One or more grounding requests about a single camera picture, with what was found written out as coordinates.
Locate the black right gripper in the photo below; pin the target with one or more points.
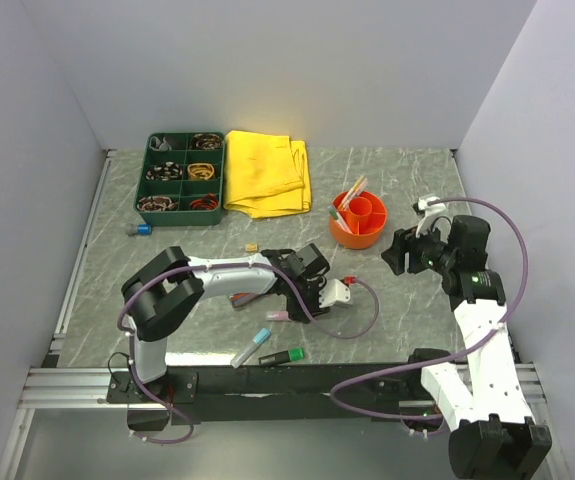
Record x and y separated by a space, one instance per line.
406 241

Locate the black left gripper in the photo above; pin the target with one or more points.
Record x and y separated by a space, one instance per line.
314 306

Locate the black green highlighter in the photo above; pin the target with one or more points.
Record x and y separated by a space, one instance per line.
282 357

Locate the orange round divided container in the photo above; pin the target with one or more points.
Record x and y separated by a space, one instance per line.
366 217

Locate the clear tube blue cap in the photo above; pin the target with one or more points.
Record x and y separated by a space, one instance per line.
242 356

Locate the orange pen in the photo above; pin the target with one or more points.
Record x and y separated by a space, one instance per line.
352 192

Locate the yellow pencil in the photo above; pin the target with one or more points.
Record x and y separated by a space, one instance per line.
356 187

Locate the dark blue pen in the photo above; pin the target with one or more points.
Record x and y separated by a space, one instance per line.
338 219

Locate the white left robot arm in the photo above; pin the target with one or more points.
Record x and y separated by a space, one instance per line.
159 297

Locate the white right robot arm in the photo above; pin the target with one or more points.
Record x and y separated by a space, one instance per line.
493 434

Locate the yellow folded cloth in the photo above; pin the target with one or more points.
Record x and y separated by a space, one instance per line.
266 176

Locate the orange navy rolled tie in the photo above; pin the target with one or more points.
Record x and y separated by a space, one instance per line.
205 203

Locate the yellow black rolled tie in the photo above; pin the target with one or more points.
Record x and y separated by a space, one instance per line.
201 171

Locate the green compartment tray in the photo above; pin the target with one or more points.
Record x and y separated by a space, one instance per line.
182 179

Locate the dark brown rolled tie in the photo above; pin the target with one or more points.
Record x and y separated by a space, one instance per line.
206 141

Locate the blue grey cylinder object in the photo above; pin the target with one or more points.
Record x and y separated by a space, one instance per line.
137 230

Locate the black white rolled tie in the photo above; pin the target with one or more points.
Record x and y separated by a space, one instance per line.
168 171

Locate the grey rolled item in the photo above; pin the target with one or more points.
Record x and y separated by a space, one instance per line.
160 144

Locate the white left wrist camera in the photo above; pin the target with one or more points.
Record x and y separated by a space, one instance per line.
335 293

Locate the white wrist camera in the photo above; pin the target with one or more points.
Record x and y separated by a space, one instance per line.
427 208
335 293

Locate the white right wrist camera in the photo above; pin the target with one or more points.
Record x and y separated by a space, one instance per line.
427 208

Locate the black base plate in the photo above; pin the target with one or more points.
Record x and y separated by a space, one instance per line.
288 392

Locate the aluminium rail frame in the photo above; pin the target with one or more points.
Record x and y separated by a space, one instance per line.
74 373

